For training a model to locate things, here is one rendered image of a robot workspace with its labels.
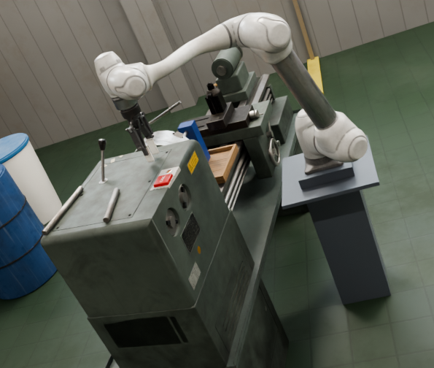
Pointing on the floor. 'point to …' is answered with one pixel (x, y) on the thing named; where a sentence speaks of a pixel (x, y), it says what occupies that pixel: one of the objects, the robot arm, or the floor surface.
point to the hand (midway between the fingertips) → (150, 150)
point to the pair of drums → (4, 239)
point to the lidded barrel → (22, 172)
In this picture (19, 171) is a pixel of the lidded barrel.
